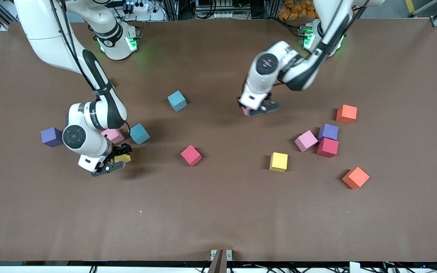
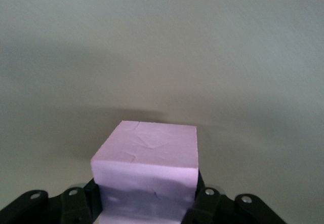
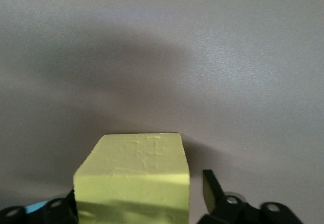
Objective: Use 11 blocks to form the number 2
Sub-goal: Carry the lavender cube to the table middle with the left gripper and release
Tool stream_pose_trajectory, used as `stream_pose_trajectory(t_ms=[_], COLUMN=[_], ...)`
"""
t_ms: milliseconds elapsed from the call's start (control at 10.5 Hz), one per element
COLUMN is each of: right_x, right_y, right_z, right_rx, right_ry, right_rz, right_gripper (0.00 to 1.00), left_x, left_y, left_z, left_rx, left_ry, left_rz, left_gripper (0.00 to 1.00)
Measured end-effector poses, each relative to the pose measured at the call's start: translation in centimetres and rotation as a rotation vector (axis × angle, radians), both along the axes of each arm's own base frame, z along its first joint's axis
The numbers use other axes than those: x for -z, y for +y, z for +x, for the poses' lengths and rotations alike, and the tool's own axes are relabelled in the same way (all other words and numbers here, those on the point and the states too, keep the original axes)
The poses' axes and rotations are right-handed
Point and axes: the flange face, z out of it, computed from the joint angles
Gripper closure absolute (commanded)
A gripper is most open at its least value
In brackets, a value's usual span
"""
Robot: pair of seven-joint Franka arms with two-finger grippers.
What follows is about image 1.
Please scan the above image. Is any purple foam cube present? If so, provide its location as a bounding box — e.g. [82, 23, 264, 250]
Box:
[318, 123, 339, 141]
[41, 127, 65, 148]

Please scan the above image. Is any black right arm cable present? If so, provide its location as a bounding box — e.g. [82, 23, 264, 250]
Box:
[50, 0, 132, 136]

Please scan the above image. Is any red foam cube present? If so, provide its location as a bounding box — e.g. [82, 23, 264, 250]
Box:
[316, 138, 339, 158]
[180, 144, 203, 167]

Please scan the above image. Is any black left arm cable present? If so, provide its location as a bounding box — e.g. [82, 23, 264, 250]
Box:
[313, 0, 367, 57]

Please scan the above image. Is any blue foam cube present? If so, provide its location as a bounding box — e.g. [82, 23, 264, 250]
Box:
[129, 123, 151, 145]
[167, 90, 188, 112]

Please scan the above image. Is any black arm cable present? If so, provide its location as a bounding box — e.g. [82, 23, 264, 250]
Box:
[313, 0, 367, 57]
[50, 0, 132, 136]

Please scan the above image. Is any orange foam cube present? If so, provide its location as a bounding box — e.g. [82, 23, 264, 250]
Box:
[342, 166, 370, 190]
[336, 104, 358, 124]

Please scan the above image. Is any pile of orange objects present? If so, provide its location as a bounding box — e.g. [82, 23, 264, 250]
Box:
[278, 0, 319, 20]

